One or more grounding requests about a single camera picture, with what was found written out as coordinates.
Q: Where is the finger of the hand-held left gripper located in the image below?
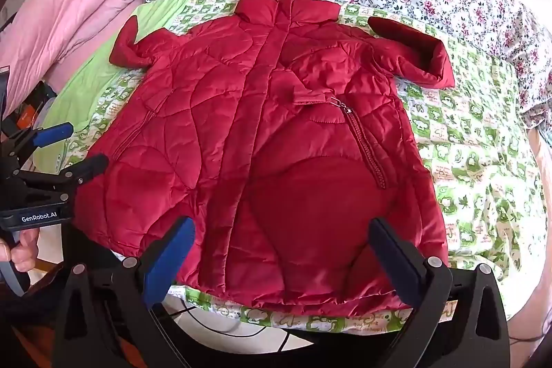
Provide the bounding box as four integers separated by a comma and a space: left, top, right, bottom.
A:
17, 153, 109, 193
8, 122, 75, 162

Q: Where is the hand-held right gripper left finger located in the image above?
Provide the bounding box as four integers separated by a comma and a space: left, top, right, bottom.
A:
52, 216, 197, 368

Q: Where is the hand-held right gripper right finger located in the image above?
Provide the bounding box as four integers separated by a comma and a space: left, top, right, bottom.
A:
368, 217, 512, 368

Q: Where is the red quilted jacket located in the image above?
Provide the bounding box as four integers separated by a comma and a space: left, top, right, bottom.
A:
71, 0, 456, 319

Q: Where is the person's left hand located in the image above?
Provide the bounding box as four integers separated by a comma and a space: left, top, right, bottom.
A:
0, 228, 40, 275

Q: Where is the dark box with orange patch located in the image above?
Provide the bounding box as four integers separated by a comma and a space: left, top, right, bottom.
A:
13, 81, 58, 131

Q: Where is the pink quilt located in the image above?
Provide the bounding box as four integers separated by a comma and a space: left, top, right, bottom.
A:
0, 0, 148, 119

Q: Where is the green checked printed blanket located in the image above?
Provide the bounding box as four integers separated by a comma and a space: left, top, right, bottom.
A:
32, 0, 545, 335

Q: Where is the grey strap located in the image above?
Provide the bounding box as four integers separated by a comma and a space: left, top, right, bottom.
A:
0, 262, 24, 297

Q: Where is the black cable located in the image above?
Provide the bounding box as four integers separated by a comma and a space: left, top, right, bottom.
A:
163, 302, 305, 352

